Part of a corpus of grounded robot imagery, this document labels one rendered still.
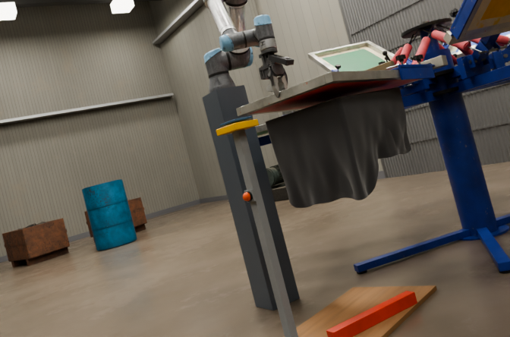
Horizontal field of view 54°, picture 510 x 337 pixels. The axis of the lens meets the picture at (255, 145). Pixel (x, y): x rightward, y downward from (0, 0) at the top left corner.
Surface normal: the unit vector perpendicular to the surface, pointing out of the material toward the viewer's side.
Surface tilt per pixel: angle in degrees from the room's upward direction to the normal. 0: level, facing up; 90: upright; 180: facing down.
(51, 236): 90
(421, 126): 90
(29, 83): 90
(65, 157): 90
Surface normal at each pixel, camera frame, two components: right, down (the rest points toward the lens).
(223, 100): 0.51, -0.15
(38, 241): 0.71, -0.20
